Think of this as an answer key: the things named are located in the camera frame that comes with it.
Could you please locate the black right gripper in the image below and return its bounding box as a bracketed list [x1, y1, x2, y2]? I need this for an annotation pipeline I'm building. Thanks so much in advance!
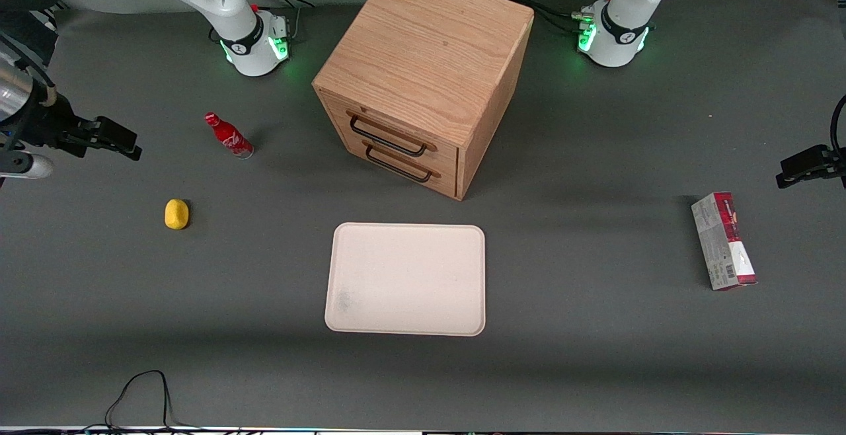
[20, 93, 143, 162]

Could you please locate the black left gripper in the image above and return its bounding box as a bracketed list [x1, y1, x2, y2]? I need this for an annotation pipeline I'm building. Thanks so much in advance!
[776, 145, 846, 190]

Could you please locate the red coke bottle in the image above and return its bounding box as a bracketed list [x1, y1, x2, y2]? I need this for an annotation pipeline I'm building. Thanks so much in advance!
[204, 112, 254, 160]

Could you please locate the white rectangular tray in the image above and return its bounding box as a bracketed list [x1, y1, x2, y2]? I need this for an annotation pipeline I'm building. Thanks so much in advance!
[324, 222, 487, 337]

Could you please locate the yellow lemon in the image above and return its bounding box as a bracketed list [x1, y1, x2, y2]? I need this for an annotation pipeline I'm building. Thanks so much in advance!
[164, 198, 191, 231]

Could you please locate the grey and red carton box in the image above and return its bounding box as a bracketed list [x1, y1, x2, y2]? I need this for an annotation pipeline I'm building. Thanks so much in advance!
[691, 191, 759, 292]

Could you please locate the wooden drawer cabinet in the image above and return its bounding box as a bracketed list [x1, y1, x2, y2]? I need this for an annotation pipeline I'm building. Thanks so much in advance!
[311, 0, 535, 202]

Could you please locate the wooden drawer front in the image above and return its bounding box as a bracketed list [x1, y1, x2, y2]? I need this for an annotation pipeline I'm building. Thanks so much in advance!
[334, 124, 459, 198]
[320, 93, 461, 170]

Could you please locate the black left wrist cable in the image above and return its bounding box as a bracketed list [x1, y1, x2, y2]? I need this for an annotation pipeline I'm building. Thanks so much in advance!
[829, 94, 846, 159]

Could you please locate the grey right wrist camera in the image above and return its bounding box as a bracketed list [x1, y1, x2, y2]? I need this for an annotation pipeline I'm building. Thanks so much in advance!
[0, 152, 54, 180]

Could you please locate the thin black looped cable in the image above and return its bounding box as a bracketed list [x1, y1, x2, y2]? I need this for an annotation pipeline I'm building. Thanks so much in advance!
[79, 370, 219, 434]

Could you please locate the black metal drawer handle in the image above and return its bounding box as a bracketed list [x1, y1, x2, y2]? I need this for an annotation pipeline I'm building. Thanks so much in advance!
[348, 114, 428, 158]
[365, 144, 434, 184]

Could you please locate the thick black left base cable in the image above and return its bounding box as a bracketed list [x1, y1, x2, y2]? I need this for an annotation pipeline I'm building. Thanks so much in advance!
[504, 0, 590, 34]

